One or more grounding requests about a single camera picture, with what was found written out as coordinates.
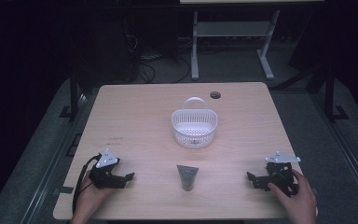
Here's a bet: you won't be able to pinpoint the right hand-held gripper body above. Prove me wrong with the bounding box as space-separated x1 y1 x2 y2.
264 150 302 198

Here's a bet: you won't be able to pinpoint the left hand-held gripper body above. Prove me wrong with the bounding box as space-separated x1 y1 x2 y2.
88 148 121 189

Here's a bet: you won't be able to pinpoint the person's right hand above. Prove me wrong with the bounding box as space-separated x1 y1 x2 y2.
267 169 319 224

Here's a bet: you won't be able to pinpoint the person's left hand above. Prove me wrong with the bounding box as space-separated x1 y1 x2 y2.
70 170 117 224

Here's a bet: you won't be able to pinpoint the white plastic basket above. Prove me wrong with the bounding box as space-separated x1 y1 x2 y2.
171 96 219 150

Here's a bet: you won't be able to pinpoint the black stand leg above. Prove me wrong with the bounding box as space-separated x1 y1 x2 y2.
322 66 351 123
58 70 89 122

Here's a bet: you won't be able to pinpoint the white metal stand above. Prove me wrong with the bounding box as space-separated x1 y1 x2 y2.
190 8 281 81

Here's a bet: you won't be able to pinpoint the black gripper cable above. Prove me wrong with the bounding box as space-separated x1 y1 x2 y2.
72 153 103 217

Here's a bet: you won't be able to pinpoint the black floor cables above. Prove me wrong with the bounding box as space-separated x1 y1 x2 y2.
124 33 192 85

